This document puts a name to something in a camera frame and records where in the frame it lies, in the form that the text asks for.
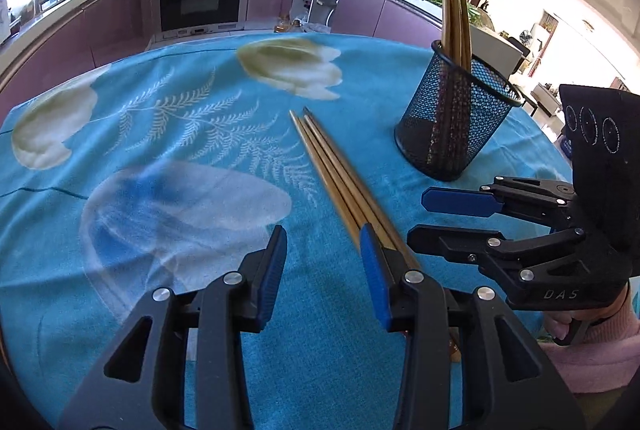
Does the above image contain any black mesh holder cup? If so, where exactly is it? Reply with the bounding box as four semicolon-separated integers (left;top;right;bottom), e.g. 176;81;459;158
393;39;525;182

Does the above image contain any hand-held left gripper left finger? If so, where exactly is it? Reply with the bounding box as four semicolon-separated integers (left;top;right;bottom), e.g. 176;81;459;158
57;225;289;430

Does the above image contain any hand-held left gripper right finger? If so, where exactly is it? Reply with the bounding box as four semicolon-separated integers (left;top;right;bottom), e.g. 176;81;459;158
359;223;586;430

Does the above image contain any person's right forearm pink sleeve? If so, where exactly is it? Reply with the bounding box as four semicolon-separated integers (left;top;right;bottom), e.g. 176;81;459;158
542;283;640;393

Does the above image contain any white kitchen peninsula counter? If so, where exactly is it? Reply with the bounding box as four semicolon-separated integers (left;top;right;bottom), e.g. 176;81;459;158
250;0;526;71

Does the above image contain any blue floral tablecloth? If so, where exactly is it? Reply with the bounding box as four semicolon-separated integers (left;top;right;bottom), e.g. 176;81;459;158
0;32;576;430

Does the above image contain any bundle of wooden chopsticks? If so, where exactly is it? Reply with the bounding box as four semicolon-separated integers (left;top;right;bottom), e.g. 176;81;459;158
430;0;473;161

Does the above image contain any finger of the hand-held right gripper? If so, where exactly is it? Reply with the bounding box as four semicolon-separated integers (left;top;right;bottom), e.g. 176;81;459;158
421;176;581;223
406;224;587;296

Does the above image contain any person's right hand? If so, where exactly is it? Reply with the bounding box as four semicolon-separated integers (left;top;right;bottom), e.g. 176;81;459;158
542;307;576;345

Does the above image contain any pink lower cabinets peninsula side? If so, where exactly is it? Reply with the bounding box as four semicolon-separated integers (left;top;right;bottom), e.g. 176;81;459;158
247;0;451;44

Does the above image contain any pink lower cabinets sink side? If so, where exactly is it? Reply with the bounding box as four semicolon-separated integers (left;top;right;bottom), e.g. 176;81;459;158
0;0;161;111

